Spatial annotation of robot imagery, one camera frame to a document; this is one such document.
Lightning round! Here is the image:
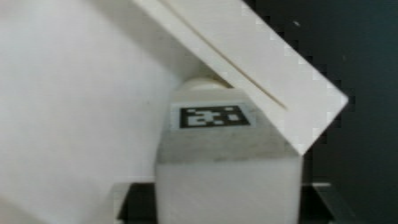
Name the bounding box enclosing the white square tabletop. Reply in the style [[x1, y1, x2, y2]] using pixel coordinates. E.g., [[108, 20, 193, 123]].
[[0, 0, 347, 224]]

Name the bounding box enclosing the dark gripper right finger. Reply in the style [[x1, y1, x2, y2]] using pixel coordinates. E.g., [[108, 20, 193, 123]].
[[298, 182, 354, 224]]

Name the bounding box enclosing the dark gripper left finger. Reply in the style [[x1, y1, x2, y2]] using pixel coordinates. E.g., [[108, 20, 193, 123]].
[[115, 182, 157, 224]]

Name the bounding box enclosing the white table leg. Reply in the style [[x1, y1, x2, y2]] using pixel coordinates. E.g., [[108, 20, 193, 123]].
[[154, 78, 301, 224]]

